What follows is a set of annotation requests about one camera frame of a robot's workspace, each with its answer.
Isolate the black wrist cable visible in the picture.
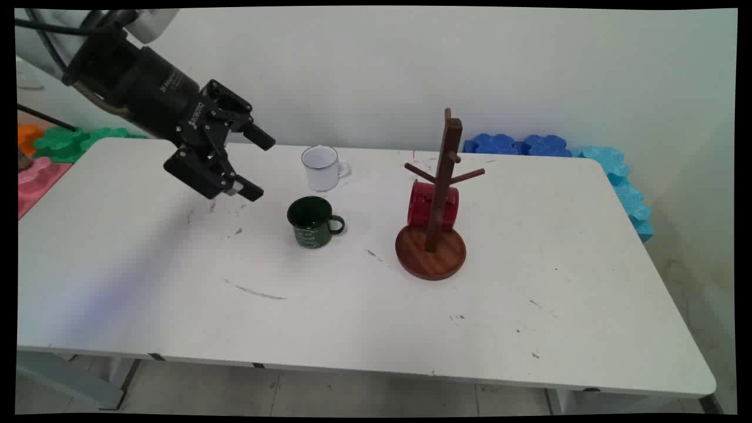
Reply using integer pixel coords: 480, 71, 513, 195
15, 18, 98, 38

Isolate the red speckled enamel mug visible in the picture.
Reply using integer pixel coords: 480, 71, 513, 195
407, 179, 460, 231

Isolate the light blue foam tile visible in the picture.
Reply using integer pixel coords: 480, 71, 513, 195
614, 179, 654, 243
575, 146, 630, 186

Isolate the green foam tile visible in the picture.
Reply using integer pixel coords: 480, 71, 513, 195
81, 127, 147, 151
32, 126, 89, 164

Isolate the dark blue foam tile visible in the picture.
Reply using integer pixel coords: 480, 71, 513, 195
464, 133, 532, 156
523, 135, 572, 158

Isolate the brown wooden mug tree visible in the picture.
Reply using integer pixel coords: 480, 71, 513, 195
395, 108, 486, 281

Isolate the dark green enamel mug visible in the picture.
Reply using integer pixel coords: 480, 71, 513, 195
287, 196, 345, 249

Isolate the white enamel mug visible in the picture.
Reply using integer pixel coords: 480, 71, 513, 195
301, 145, 352, 192

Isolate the pink foam tile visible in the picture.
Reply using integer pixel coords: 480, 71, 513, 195
18, 156, 72, 220

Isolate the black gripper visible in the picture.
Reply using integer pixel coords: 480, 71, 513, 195
115, 47, 276, 203

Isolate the orange foam tile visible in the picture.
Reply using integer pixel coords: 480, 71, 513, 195
18, 123, 45, 157

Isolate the grey table leg frame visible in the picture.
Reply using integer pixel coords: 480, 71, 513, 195
16, 350, 142, 411

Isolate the thin black cable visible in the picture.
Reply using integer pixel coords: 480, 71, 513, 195
18, 104, 78, 132

